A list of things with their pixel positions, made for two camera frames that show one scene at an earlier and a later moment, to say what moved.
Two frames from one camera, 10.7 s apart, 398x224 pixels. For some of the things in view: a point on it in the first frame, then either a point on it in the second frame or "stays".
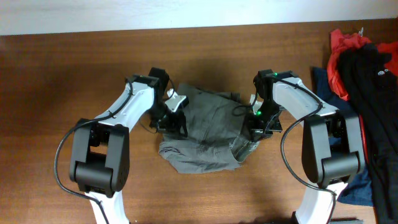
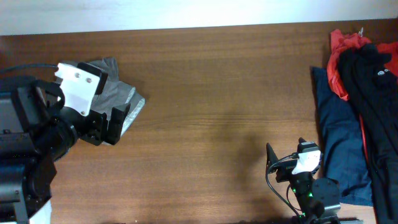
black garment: [372, 86] stays
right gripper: [255, 130] → [285, 170]
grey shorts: [218, 136] → [113, 92]
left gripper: [175, 124] → [99, 132]
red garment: [342, 40] stays
